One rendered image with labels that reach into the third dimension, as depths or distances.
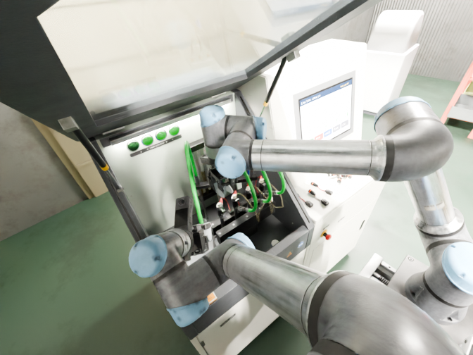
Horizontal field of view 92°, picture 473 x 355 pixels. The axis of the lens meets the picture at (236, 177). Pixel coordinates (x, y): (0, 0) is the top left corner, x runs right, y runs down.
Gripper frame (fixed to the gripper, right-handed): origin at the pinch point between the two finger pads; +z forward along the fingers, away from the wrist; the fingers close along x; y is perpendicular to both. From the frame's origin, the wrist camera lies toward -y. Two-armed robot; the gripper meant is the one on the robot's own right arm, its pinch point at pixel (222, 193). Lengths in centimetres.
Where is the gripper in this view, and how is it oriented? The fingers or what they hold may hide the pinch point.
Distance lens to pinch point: 89.3
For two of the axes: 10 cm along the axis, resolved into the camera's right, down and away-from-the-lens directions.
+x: 8.1, -4.3, 4.0
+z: 0.8, 7.5, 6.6
